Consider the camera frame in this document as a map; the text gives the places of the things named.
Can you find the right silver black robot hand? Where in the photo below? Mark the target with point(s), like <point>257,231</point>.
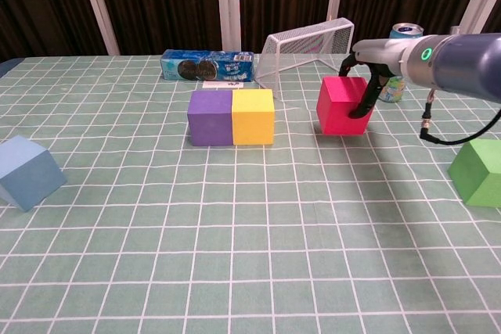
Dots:
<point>383,54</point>

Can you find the magenta foam cube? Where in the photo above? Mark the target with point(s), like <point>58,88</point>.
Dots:
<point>336,107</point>

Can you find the yellow foam cube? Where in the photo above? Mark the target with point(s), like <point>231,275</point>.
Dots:
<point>252,119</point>

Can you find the green foam cube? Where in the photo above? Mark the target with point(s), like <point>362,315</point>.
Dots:
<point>479,173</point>

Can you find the purple foam cube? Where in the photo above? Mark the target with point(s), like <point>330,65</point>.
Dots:
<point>209,119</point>

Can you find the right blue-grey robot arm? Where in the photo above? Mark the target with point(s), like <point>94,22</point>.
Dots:
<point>462,64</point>

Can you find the light blue drink can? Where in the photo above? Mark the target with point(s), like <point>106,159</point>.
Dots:
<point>407,29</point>

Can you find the blue cookie box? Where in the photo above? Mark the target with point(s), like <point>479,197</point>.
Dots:
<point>207,66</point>

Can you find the green checked tablecloth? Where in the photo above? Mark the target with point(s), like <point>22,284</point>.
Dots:
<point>250,232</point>

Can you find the blue table pad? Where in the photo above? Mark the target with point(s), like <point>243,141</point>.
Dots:
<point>4,66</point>

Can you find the light blue foam cube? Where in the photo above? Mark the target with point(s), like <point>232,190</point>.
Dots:
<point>23,177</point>

